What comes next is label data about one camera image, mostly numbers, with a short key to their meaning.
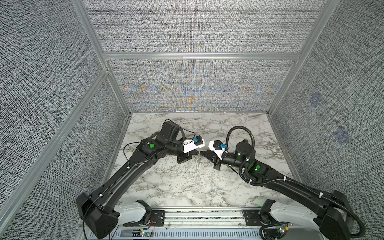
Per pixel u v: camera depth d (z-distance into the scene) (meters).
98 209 0.38
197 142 0.56
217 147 0.56
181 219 0.75
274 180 0.50
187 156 0.59
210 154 0.59
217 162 0.61
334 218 0.38
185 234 0.70
